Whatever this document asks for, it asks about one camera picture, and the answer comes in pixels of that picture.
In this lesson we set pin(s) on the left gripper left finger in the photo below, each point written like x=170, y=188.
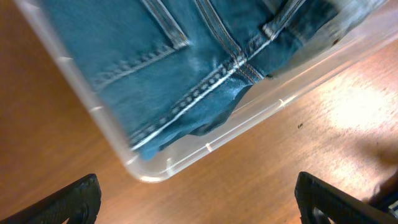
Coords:
x=77, y=203

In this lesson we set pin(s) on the dark blue jeans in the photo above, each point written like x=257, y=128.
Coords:
x=166, y=69

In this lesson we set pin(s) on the clear plastic storage container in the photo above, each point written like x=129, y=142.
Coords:
x=261, y=101

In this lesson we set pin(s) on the light blue jeans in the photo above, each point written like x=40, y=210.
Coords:
x=350, y=14

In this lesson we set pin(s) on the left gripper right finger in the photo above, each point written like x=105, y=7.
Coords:
x=320, y=202

